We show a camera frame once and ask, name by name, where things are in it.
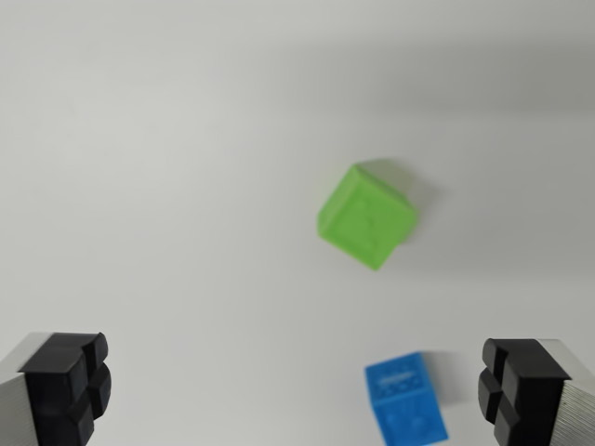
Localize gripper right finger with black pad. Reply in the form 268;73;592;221
477;337;595;446

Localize blue Infantino soft cube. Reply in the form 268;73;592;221
364;351;450;446

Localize green Infantino soft cube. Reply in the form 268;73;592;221
316;160;418;273

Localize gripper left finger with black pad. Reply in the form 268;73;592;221
0;331;112;446

